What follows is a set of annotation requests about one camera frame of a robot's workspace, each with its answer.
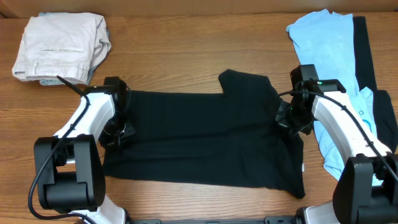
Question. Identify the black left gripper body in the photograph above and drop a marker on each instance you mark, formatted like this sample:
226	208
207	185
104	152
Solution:
117	135

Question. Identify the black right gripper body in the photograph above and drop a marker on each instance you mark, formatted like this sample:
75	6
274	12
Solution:
298	117

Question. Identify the black t-shirt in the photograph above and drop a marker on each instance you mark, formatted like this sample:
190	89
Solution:
229	138

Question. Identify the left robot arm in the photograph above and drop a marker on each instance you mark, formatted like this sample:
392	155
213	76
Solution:
70	180

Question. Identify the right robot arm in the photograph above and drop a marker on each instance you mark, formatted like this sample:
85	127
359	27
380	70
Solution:
367	189

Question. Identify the light blue printed t-shirt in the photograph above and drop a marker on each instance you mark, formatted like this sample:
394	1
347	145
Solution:
326	40

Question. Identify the black garment under pile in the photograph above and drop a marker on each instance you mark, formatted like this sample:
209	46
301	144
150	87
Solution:
384	116

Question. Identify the folded beige pants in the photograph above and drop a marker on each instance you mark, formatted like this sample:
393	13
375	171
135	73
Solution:
30	52

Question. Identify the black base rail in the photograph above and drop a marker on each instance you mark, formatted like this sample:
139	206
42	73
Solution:
267	220

